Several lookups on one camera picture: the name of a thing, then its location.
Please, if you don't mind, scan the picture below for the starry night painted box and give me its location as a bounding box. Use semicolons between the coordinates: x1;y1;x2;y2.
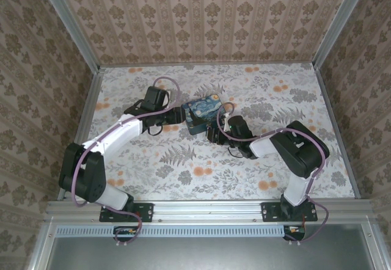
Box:
181;93;226;136

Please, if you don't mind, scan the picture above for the floral patterned table cover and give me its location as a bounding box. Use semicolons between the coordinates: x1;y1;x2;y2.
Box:
65;62;357;201

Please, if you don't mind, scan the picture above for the small circuit board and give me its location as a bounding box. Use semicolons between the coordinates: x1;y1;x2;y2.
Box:
113;225;142;243
283;224;307;241

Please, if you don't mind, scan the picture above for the grey metal panel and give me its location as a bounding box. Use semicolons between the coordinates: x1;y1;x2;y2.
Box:
27;222;391;270

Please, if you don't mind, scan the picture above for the aluminium frame side rail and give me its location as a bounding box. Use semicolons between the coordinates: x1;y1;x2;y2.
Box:
313;64;360;199
59;67;104;202

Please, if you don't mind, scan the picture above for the aluminium frame cross rail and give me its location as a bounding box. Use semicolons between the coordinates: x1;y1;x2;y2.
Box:
45;199;376;224

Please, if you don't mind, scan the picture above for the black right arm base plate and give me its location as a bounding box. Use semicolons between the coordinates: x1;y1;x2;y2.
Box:
261;202;318;223

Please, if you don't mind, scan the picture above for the white slotted cable duct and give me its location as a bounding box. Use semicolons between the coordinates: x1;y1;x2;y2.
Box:
56;224;288;238

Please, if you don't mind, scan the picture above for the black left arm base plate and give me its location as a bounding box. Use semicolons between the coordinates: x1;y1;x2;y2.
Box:
100;202;154;223

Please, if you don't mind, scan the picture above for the aluminium frame post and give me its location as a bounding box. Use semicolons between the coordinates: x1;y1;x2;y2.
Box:
35;0;101;71
313;0;373;69

